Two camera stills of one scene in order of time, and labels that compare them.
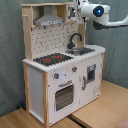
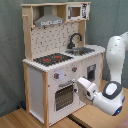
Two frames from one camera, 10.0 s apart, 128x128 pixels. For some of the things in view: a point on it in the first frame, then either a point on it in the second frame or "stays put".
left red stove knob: x=56 y=75 stays put
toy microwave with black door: x=71 y=13 stays put
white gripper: x=79 y=12 -> x=86 y=89
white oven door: x=64 y=96 stays put
